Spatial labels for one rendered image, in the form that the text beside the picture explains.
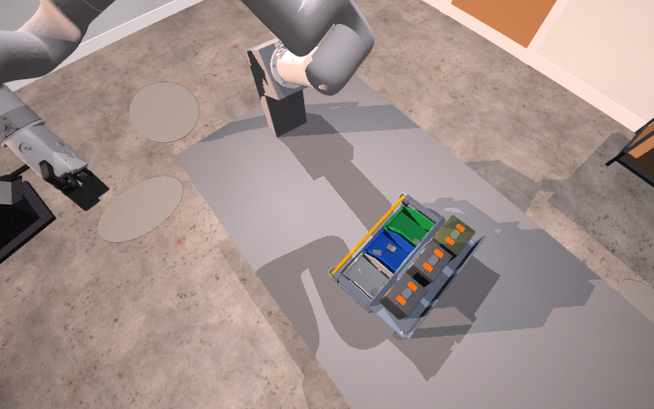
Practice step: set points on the yellow bar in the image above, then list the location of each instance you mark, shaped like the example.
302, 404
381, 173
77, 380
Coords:
367, 235

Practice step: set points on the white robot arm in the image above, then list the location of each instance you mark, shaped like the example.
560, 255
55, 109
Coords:
48, 38

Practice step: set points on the blue open bin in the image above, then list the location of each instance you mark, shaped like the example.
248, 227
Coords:
391, 261

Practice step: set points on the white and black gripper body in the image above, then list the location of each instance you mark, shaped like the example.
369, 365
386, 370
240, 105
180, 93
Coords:
44, 145

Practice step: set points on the grey metal shelf rack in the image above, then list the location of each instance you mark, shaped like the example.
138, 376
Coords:
408, 325

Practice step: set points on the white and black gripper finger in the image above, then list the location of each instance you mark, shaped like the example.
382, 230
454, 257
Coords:
69, 186
91, 182

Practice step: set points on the green open bin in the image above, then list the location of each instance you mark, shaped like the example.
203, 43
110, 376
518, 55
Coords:
409, 224

